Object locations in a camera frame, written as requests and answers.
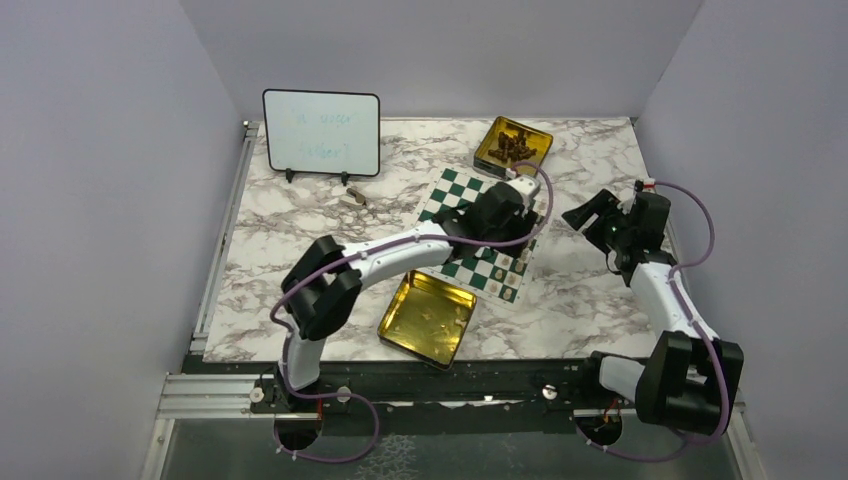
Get small tan clip object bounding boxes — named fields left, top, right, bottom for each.
left=341, top=188, right=367, bottom=208

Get gold tin dark pieces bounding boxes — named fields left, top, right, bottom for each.
left=472, top=116, right=554, bottom=179

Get green white chess board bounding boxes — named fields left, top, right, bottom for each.
left=413, top=168, right=543, bottom=311

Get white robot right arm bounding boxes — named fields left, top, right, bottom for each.
left=562, top=189, right=744, bottom=439

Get pile of dark chess pieces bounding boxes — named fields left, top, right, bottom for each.
left=488, top=130, right=537, bottom=164

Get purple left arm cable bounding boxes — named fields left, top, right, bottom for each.
left=268, top=160, right=556, bottom=465

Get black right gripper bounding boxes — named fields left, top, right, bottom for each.
left=563, top=189, right=634, bottom=255

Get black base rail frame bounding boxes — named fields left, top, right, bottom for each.
left=157, top=357, right=634, bottom=436

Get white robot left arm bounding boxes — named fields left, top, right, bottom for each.
left=270, top=175, right=541, bottom=411

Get gold tin white pieces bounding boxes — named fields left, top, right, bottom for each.
left=377, top=270, right=477, bottom=370

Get small whiteboard on stand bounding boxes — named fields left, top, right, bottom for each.
left=262, top=89, right=381, bottom=182

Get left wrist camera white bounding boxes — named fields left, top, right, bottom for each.
left=507, top=175, right=541, bottom=202

